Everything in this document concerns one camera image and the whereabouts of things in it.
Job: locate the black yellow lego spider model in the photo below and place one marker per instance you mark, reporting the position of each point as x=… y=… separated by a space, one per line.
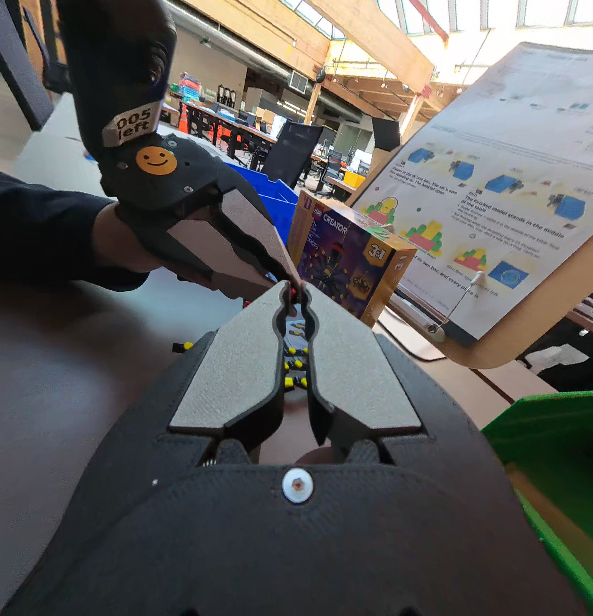
x=294 y=365

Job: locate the background work table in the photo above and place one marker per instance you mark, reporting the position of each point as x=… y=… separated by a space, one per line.
x=229 y=127

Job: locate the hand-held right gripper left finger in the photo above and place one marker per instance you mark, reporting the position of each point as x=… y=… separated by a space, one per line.
x=229 y=380

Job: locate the black monitor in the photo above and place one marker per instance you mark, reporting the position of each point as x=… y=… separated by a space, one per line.
x=387 y=132
x=291 y=154

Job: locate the person's left forearm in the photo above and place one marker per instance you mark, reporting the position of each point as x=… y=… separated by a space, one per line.
x=46 y=231

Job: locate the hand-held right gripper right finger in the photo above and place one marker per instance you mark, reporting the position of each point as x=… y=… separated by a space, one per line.
x=363 y=380

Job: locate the small red black lego assembly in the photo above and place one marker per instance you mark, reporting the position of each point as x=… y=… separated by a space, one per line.
x=294 y=296

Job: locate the yellow crate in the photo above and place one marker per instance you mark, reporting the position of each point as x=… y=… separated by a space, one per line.
x=354 y=179

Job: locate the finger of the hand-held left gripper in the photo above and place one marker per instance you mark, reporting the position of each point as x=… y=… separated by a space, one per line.
x=258 y=226
x=214 y=255

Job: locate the person's left hand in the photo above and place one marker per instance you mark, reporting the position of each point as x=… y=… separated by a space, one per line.
x=118 y=240

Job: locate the stack of folded cloths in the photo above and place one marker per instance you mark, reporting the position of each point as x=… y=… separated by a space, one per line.
x=189 y=86

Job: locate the lego set box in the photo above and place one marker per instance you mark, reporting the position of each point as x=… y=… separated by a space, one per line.
x=344 y=255

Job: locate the blue storage bin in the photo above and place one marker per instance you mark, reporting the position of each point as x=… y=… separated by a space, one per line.
x=272 y=192

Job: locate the wooden board with printed sheet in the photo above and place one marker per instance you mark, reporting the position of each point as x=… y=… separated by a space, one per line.
x=517 y=192

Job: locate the green storage bin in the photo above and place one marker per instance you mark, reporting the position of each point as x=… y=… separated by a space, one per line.
x=556 y=457

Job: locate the orange traffic cone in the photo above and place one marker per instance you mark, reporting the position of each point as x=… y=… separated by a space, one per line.
x=183 y=120

